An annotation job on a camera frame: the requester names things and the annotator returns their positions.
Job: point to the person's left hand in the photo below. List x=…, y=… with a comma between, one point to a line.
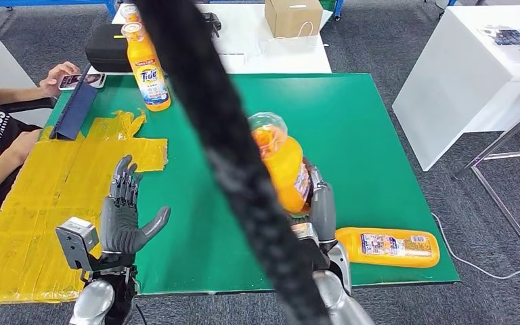
x=53, y=80

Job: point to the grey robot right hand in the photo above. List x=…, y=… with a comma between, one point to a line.
x=325, y=215

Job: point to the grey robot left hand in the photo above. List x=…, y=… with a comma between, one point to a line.
x=118, y=228

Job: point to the smartphone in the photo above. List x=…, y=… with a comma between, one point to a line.
x=74, y=81

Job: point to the dark blue tablet case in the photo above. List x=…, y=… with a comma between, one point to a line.
x=74, y=112

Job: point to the orange detergent bottle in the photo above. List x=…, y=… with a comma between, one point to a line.
x=130, y=15
x=150, y=85
x=390, y=246
x=287, y=175

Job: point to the black zip carrying case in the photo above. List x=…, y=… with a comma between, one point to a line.
x=103, y=51

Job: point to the person's right forearm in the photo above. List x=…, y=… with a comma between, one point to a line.
x=0, y=175

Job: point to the person's left forearm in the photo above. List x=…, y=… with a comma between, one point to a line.
x=18, y=95

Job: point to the blue metal rack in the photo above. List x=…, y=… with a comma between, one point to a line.
x=338, y=11
x=40, y=4

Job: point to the yellow taped cardboard sheet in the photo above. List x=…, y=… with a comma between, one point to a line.
x=31, y=251

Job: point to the small black device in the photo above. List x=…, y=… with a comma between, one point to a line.
x=213, y=22

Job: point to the white side table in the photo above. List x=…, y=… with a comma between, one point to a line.
x=457, y=89

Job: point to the brown cardboard box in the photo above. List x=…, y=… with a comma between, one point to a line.
x=292, y=20

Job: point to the green crate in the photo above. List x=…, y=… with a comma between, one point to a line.
x=328, y=4

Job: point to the printed leaflet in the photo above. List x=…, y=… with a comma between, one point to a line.
x=509, y=38

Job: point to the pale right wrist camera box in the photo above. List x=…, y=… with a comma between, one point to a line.
x=307, y=231

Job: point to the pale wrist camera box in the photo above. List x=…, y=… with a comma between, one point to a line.
x=307, y=231
x=76, y=237

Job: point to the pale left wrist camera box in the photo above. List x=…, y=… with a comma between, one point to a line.
x=76, y=237

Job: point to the silver metal stand frame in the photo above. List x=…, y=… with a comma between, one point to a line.
x=502, y=141

